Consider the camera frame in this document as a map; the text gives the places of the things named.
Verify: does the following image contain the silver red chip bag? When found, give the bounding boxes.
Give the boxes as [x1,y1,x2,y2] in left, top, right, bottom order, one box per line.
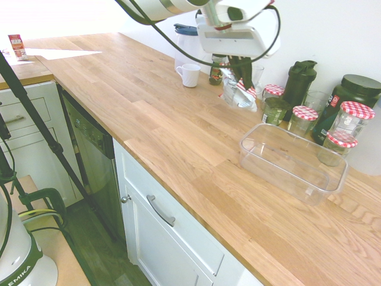
[218,67,258,113]

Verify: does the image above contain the spice jar black lid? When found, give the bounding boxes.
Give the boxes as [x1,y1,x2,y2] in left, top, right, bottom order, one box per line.
[208,54,224,86]

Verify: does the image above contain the clear plastic container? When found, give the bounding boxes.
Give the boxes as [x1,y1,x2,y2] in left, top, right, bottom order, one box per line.
[239,123,349,207]

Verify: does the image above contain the silver drawer bar handle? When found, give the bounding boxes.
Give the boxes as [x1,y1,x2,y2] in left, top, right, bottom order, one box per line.
[146,194,177,228]

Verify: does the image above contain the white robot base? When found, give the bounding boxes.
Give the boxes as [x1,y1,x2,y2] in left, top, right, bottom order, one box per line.
[0,190,59,286]

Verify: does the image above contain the red white carton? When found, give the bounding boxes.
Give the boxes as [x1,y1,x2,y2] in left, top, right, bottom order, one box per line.
[7,33,29,62]

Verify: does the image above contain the white ceramic mug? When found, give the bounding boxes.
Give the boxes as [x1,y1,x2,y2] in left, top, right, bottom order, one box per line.
[175,63,202,89]

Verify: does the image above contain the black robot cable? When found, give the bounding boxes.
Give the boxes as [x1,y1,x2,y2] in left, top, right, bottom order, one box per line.
[114,0,282,69]

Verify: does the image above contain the glass jar red checkered lid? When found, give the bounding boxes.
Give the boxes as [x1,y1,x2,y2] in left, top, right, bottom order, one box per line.
[287,105,320,138]
[260,84,286,111]
[316,132,359,167]

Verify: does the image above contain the black camera tripod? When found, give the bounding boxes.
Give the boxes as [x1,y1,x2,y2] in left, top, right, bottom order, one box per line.
[0,50,118,243]

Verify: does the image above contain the large jar red checkered lid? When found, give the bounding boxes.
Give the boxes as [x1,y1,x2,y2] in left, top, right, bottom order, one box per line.
[328,101,376,142]

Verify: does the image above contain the dark green clamp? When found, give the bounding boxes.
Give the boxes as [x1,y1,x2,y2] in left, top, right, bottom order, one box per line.
[17,187,68,231]

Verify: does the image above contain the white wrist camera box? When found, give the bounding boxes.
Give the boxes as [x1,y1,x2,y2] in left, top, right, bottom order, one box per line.
[214,0,276,24]

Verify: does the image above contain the brass drawer handle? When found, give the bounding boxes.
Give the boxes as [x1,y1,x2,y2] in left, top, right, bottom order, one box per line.
[4,115,26,126]

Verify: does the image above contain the black stainless dishwasher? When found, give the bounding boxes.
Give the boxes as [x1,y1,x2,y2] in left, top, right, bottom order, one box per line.
[57,85,126,241]

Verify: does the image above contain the large black protein tub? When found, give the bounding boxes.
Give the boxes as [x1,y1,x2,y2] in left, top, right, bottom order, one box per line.
[311,74,381,146]

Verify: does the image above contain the black shaker bottle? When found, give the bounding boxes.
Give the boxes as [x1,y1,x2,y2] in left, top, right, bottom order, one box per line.
[282,60,318,122]

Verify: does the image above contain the tall clear glass mug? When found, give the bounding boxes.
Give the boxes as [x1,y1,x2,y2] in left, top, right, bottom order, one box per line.
[252,64,265,96]

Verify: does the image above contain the white cabinet with knob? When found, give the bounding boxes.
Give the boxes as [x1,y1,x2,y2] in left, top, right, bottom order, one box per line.
[112,138,264,286]

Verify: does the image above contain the clear drinking glass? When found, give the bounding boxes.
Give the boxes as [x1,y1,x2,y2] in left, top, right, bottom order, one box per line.
[303,90,332,132]

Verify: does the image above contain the yellow cable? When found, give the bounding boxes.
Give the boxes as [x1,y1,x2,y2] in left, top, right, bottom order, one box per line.
[18,208,64,224]

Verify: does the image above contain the black base cable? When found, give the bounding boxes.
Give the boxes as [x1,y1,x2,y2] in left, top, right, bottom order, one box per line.
[0,138,16,260]

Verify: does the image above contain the clear pitcher blue lid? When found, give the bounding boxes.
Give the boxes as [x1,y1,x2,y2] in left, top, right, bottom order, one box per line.
[173,23,210,73]

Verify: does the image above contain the white drawer cabinet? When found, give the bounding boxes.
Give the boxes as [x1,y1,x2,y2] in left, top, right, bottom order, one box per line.
[0,79,86,208]

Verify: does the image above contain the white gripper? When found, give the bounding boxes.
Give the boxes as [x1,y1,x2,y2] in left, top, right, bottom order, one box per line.
[195,23,273,91]

